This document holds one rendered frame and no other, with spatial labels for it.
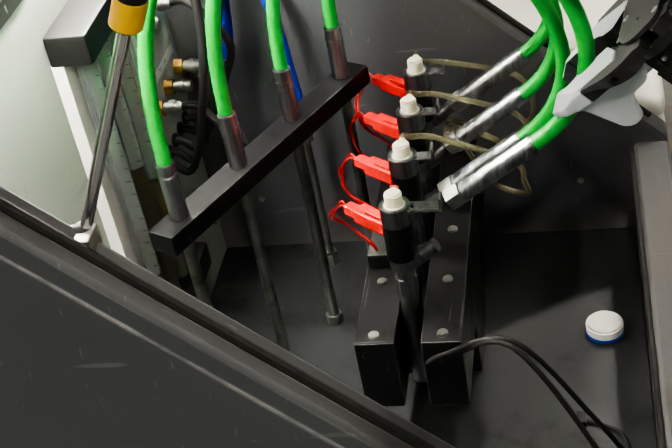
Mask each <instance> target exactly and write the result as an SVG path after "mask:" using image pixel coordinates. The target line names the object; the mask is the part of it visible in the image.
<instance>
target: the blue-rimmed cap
mask: <svg viewBox="0 0 672 448"><path fill-rule="evenodd" d="M586 335H587V337H588V338H589V339H590V340H591V341H593V342H595V343H599V344H611V343H614V342H617V341H618V340H620V339H621V338H622V337H623V335H624V324H623V319H622V317H621V316H620V315H618V314H617V313H614V312H611V311H598V312H595V313H593V314H591V315H590V316H589V317H588V318H587V320H586Z"/></svg>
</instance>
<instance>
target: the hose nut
mask: <svg viewBox="0 0 672 448"><path fill-rule="evenodd" d="M458 182H459V181H458ZM458 182H456V183H454V184H453V185H451V186H450V187H448V188H447V189H445V190H444V191H443V192H442V194H443V197H444V200H445V202H446V203H447V204H448V205H449V206H450V207H451V208H452V209H453V210H455V209H457V208H459V207H460V206H462V205H463V204H465V203H466V202H468V201H469V200H471V198H470V199H467V198H464V197H463V196H462V195H461V194H460V192H459V190H458Z"/></svg>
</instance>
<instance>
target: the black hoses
mask: <svg viewBox="0 0 672 448"><path fill-rule="evenodd" d="M205 4H206V0H205ZM169 5H170V6H175V5H184V6H186V7H188V8H189V9H191V10H192V11H193V12H194V18H195V25H196V33H197V43H198V57H199V100H198V102H196V101H186V102H182V103H181V109H182V111H184V110H188V109H194V110H197V111H198V114H188V113H187V111H184V112H183V113H182V122H183V123H182V122H178V123H177V133H178V135H179V136H182V135H183V133H190V134H193V135H196V138H195V143H194V142H192V141H191V140H190V139H188V138H186V137H178V135H177V133H173V134H172V145H173V147H174V148H173V147H172V145H168V147H169V151H170V155H171V158H172V159H173V157H179V158H181V159H183V160H184V161H186V162H188V163H191V164H190V166H189V167H188V168H187V167H185V166H183V165H181V164H180V163H178V162H175V165H176V168H177V172H179V173H181V174H183V175H187V176H189V175H192V174H194V173H195V172H196V170H197V168H198V167H199V163H200V159H201V158H202V156H203V154H204V150H205V147H206V145H207V143H208V141H209V137H210V133H211V132H212V131H213V129H214V128H215V126H216V127H217V128H218V129H219V124H218V120H217V113H218V111H217V106H216V102H215V97H214V93H213V88H212V83H211V77H210V70H209V64H208V58H207V46H206V34H205V26H204V20H205V9H203V8H202V6H201V0H169ZM222 14H223V0H222V3H221V38H222V40H223V42H224V43H225V46H226V49H227V58H226V63H225V67H224V68H225V75H226V81H227V87H228V83H229V79H230V75H231V72H232V68H233V64H234V60H235V46H234V43H233V40H232V39H231V37H230V35H229V34H228V32H227V31H226V30H225V29H224V27H223V26H222ZM188 122H197V127H194V126H190V125H186V124H188ZM183 124H184V125H183ZM239 129H240V131H241V133H240V134H241V138H242V142H243V146H244V148H245V147H246V146H248V141H247V138H246V136H245V134H244V132H243V130H242V128H241V127H240V125H239ZM178 145H184V146H186V147H187V148H188V149H190V150H192V151H194V152H193V156H192V155H190V154H188V153H186V152H185V151H183V150H181V149H178V148H176V147H178Z"/></svg>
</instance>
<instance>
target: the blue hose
mask: <svg viewBox="0 0 672 448"><path fill-rule="evenodd" d="M261 2H262V4H263V6H264V9H265V11H266V1H265V0H261ZM222 26H223V27H224V29H225V30H226V31H227V32H228V34H229V35H230V37H231V39H232V40H233V43H234V33H233V23H232V15H231V8H230V0H223V14H222ZM282 32H283V40H284V46H285V52H286V58H287V63H288V65H290V68H291V73H292V76H293V82H294V84H295V92H296V96H297V101H298V102H299V101H300V100H301V99H302V98H303V96H302V92H301V88H300V85H299V81H298V78H297V74H296V70H295V67H294V63H293V59H292V56H291V52H290V49H289V45H288V42H287V39H286V35H285V32H284V29H283V26H282ZM222 53H223V61H225V60H226V58H227V49H226V46H225V43H224V42H223V44H222Z"/></svg>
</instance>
